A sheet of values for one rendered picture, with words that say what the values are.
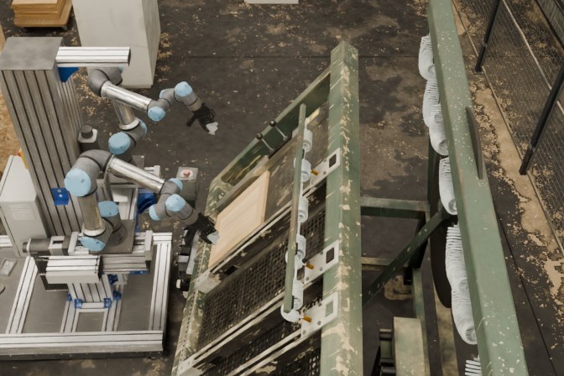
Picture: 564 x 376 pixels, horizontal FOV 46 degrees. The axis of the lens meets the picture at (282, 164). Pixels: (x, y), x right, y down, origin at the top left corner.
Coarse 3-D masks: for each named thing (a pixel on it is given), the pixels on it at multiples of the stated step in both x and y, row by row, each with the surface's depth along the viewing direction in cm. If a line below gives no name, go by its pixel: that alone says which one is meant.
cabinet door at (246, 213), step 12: (264, 180) 345; (252, 192) 353; (264, 192) 339; (240, 204) 358; (252, 204) 345; (264, 204) 334; (228, 216) 365; (240, 216) 350; (252, 216) 337; (216, 228) 370; (228, 228) 356; (240, 228) 342; (252, 228) 329; (228, 240) 348; (240, 240) 334; (216, 252) 354; (228, 252) 341
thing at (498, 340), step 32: (448, 0) 304; (448, 32) 285; (448, 64) 269; (448, 96) 254; (448, 128) 246; (480, 192) 218; (480, 224) 208; (480, 256) 199; (480, 288) 191; (480, 320) 187; (512, 320) 184; (480, 352) 184; (512, 352) 177
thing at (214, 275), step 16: (320, 176) 274; (304, 192) 288; (320, 192) 281; (288, 208) 294; (272, 224) 299; (288, 224) 298; (256, 240) 307; (272, 240) 306; (224, 256) 327; (240, 256) 317; (208, 272) 334; (224, 272) 327; (208, 288) 338
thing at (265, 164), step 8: (320, 112) 325; (312, 120) 327; (320, 120) 327; (296, 128) 338; (312, 128) 331; (296, 136) 336; (288, 144) 340; (280, 152) 344; (264, 160) 353; (272, 160) 349; (256, 168) 358; (264, 168) 354; (248, 176) 361; (256, 176) 359; (240, 184) 366; (248, 184) 363; (232, 192) 370; (240, 192) 369; (224, 200) 375; (232, 200) 374; (216, 208) 380; (224, 208) 379
